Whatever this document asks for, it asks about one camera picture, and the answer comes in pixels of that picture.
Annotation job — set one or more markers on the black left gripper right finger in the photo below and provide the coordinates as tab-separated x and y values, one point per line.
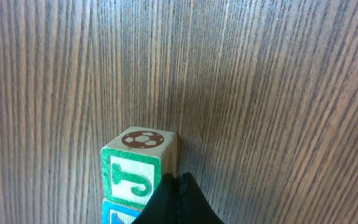
193	207

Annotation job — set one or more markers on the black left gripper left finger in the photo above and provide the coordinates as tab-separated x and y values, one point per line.
162	208

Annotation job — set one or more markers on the blue X letter block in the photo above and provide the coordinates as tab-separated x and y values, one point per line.
112	213

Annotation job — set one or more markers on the green J letter block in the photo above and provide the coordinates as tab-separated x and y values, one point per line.
134	163

